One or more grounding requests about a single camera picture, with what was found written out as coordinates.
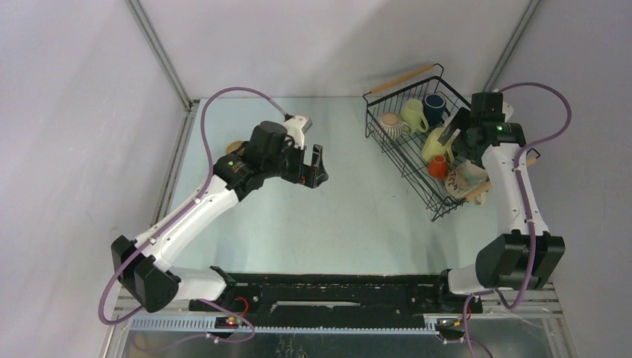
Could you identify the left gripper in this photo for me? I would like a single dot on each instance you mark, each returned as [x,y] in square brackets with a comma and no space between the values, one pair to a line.
[312,176]

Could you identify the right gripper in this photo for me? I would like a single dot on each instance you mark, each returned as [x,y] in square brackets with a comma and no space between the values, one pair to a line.
[462,121]

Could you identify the floral patterned mug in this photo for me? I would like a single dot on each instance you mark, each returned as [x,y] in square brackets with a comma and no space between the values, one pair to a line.
[464,182]

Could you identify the beige ceramic cup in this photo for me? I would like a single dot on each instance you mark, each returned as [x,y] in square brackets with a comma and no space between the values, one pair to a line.
[236,147]

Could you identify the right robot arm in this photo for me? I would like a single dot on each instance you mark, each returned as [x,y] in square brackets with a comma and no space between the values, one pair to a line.
[524,254]

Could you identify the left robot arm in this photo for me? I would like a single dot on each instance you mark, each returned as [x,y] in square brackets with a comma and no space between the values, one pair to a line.
[145,267]

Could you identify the dark blue mug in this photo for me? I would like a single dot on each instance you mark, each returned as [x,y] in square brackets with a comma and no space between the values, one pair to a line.
[435,109]

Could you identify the yellow mug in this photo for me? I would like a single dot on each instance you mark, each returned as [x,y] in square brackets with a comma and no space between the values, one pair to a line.
[432,147]

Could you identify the light green mug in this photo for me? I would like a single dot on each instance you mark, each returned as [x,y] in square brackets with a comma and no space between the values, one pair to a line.
[412,114]

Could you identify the orange small cup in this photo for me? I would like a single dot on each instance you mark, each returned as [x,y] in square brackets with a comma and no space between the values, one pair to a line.
[438,167]

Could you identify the white ribbed cup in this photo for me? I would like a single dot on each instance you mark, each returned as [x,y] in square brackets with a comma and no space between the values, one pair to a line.
[391,127]

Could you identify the black wire dish rack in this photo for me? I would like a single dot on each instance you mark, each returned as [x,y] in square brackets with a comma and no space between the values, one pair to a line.
[405,153]

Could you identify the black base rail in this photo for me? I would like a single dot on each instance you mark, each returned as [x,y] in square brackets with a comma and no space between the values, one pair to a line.
[344,301]

